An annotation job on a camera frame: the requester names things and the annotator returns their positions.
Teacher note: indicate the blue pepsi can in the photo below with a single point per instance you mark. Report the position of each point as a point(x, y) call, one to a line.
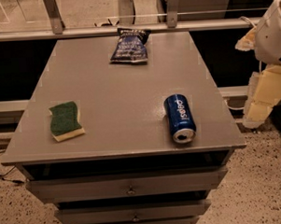
point(182, 127)

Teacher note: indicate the green yellow sponge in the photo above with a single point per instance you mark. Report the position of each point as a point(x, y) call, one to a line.
point(65, 121)

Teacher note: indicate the top grey drawer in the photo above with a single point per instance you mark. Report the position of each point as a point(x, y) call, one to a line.
point(119, 186)

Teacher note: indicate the blue chip bag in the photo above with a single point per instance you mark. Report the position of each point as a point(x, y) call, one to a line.
point(131, 46)

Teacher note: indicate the metal rail frame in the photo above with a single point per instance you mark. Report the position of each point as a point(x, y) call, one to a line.
point(60, 19)

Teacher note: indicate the grey drawer cabinet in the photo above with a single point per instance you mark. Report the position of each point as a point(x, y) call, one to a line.
point(121, 110)

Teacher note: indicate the middle grey drawer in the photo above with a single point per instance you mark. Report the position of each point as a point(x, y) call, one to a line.
point(134, 212)

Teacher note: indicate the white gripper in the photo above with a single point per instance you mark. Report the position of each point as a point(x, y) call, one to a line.
point(272, 39)

